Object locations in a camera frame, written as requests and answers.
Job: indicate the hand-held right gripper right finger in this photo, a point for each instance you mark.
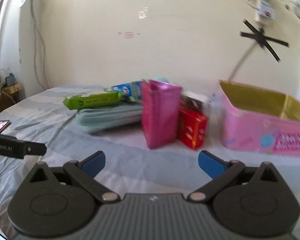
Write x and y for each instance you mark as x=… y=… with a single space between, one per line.
x=211 y=165

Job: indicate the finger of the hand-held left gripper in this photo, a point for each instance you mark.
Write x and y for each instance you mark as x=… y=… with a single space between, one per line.
x=35 y=149

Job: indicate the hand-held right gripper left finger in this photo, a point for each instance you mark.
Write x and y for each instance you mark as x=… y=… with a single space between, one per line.
x=95 y=163

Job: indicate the red box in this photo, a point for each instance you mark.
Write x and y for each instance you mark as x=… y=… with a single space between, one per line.
x=192 y=127

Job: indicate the teal zipper pencil case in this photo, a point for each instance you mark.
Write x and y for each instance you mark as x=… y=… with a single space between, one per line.
x=107 y=118

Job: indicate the pink tin box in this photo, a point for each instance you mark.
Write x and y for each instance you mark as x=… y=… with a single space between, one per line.
x=250 y=130

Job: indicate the green medicine box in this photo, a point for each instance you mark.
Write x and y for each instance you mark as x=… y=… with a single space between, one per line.
x=95 y=100

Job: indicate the green white packet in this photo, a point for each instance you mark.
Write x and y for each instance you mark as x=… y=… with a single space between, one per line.
x=196 y=102

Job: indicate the magenta foil bag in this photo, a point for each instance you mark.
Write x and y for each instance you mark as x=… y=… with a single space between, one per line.
x=160 y=115

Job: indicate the blue toothpaste box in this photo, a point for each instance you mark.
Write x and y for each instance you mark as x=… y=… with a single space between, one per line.
x=128 y=90

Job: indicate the striped bed sheet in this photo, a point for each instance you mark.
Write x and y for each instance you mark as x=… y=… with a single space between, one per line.
x=115 y=150

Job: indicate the wooden side table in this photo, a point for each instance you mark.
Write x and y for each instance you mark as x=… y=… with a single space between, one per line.
x=13 y=92

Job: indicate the black charger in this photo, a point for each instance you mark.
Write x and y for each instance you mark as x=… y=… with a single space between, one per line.
x=10 y=79

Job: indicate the black tape cross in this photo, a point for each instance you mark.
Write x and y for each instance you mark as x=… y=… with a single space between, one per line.
x=262 y=38

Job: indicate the pink wall sticker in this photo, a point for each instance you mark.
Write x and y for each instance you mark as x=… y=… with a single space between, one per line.
x=129 y=34

